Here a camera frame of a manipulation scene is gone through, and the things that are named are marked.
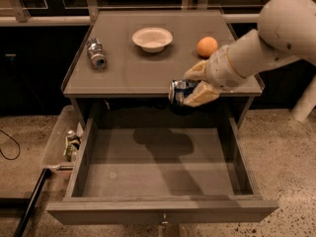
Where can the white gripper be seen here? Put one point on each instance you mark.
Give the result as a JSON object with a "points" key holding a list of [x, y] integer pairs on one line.
{"points": [[219, 69]]}

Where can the blue pepsi can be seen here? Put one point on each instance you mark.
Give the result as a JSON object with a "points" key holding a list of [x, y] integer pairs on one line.
{"points": [[179, 90]]}

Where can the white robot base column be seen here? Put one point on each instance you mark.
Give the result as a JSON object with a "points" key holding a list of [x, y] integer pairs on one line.
{"points": [[306, 102]]}

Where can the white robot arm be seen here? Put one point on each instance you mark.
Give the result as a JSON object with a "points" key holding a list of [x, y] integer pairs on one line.
{"points": [[285, 32]]}

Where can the grey cabinet with counter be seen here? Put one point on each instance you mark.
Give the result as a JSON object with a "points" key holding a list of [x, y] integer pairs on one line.
{"points": [[133, 76]]}

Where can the crushed silver can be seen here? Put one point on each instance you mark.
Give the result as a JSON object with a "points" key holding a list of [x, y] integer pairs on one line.
{"points": [[95, 54]]}

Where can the open grey top drawer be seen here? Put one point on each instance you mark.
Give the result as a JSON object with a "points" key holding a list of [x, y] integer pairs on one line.
{"points": [[147, 166]]}

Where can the green can in bin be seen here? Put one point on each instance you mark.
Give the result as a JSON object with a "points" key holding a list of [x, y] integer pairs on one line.
{"points": [[72, 145]]}

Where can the orange fruit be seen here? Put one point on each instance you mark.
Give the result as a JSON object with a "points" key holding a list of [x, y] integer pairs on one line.
{"points": [[207, 46]]}

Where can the white paper bowl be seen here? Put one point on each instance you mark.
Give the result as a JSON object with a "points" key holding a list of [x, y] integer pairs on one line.
{"points": [[152, 40]]}

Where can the clear plastic bin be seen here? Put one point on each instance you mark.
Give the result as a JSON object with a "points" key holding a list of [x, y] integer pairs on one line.
{"points": [[54, 157]]}

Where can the black floor rail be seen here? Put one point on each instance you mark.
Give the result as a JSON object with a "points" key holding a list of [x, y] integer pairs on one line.
{"points": [[23, 207]]}

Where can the metal window rail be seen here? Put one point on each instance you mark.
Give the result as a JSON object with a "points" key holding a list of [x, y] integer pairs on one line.
{"points": [[94, 15]]}

